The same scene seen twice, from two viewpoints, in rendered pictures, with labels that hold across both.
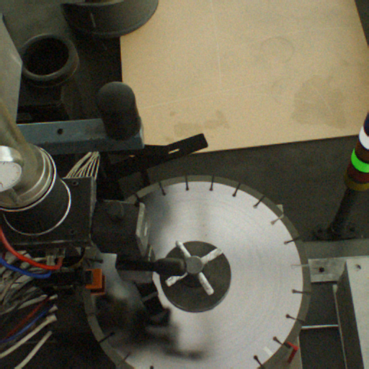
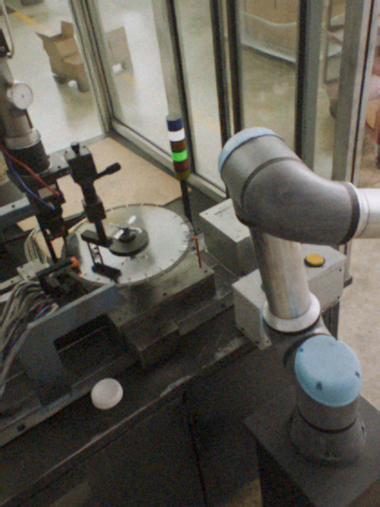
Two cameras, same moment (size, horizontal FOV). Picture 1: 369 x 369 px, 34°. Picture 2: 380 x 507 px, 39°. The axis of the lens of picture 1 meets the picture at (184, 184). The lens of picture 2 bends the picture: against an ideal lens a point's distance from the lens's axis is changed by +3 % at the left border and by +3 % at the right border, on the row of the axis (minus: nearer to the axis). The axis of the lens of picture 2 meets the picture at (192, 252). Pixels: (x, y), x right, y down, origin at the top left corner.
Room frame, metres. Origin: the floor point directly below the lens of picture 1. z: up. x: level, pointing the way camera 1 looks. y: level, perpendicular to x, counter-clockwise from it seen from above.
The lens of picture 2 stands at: (-0.74, 0.49, 1.80)
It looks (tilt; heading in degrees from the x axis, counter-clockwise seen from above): 39 degrees down; 326
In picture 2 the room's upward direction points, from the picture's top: 9 degrees counter-clockwise
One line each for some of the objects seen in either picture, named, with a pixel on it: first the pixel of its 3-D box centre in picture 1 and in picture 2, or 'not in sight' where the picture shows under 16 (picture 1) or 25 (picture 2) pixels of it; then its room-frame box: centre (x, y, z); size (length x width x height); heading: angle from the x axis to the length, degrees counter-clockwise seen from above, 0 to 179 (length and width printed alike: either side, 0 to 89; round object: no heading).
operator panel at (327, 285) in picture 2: not in sight; (289, 291); (-0.05, -0.24, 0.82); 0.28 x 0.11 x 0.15; 85
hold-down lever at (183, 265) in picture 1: (151, 252); (100, 169); (0.24, 0.05, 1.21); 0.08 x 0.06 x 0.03; 85
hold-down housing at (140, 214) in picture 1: (127, 242); (86, 183); (0.27, 0.08, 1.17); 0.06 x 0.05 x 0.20; 76
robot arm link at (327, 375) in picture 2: not in sight; (325, 377); (-0.33, -0.04, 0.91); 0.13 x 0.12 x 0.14; 157
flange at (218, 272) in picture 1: (194, 273); (127, 237); (0.29, 0.00, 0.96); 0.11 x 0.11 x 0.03
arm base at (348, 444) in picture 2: not in sight; (326, 416); (-0.33, -0.04, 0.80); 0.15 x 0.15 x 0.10
